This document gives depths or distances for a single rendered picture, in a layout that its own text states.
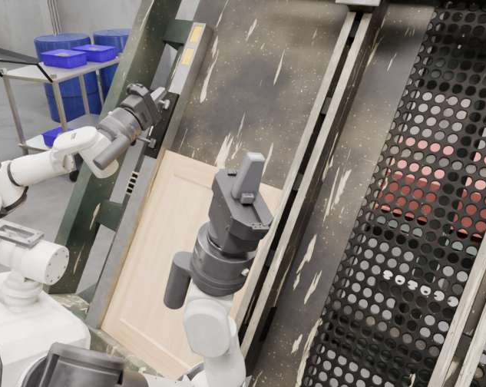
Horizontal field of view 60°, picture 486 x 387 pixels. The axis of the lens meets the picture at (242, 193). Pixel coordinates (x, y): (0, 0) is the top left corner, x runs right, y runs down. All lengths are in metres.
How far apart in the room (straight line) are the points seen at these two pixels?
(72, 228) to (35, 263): 0.72
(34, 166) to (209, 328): 0.67
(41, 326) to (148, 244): 0.56
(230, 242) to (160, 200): 0.73
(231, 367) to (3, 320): 0.37
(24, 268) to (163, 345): 0.56
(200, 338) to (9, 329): 0.29
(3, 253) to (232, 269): 0.40
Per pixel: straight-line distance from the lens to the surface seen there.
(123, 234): 1.30
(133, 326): 1.30
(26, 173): 1.15
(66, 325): 0.78
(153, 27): 1.51
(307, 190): 0.95
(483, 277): 0.89
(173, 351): 1.21
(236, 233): 0.52
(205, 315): 0.63
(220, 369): 0.77
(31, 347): 0.74
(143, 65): 1.49
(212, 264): 0.57
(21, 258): 0.77
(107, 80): 6.07
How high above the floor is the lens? 1.85
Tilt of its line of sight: 29 degrees down
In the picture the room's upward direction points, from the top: straight up
